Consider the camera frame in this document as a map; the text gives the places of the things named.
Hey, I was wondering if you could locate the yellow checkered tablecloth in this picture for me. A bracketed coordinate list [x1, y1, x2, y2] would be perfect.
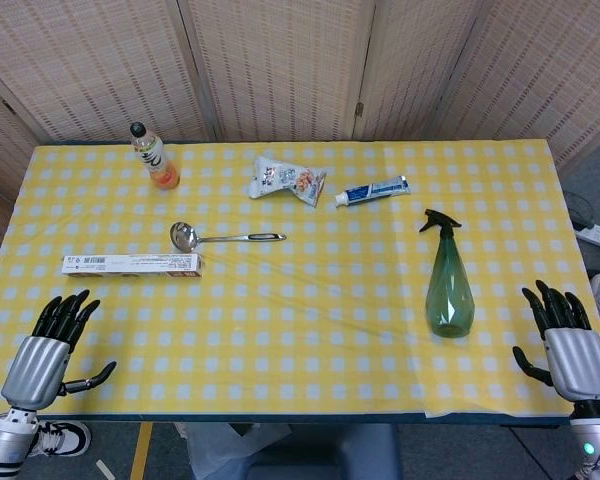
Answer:
[0, 139, 600, 420]

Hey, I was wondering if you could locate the white plastic bag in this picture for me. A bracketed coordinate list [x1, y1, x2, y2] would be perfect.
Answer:
[185, 422, 294, 480]

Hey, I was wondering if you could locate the long white cardboard box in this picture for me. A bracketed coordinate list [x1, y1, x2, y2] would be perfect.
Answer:
[61, 252, 205, 279]

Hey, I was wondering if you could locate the toothpaste tube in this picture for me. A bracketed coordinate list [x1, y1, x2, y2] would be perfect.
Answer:
[334, 175, 411, 209]

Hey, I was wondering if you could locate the steel ladle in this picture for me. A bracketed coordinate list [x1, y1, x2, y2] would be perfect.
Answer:
[169, 221, 288, 253]

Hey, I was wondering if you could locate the woven folding screen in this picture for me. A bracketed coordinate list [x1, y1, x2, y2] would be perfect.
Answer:
[0, 0, 600, 201]

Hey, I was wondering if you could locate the green spray bottle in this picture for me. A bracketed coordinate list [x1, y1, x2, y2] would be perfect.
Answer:
[418, 208, 476, 339]

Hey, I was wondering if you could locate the orange drink bottle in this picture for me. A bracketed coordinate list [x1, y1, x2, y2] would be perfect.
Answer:
[129, 121, 182, 191]

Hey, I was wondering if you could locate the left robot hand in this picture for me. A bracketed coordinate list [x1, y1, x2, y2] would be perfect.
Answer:
[0, 289, 118, 411]

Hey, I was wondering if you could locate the snack bag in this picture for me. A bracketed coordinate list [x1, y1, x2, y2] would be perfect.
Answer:
[248, 155, 328, 208]

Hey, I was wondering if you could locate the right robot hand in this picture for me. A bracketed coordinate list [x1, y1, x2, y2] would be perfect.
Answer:
[511, 279, 600, 403]

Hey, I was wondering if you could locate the blue grey chair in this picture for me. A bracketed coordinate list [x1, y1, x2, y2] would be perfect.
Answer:
[242, 423, 404, 480]

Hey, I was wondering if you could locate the white black sneaker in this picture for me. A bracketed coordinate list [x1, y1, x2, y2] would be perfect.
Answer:
[28, 420, 92, 458]

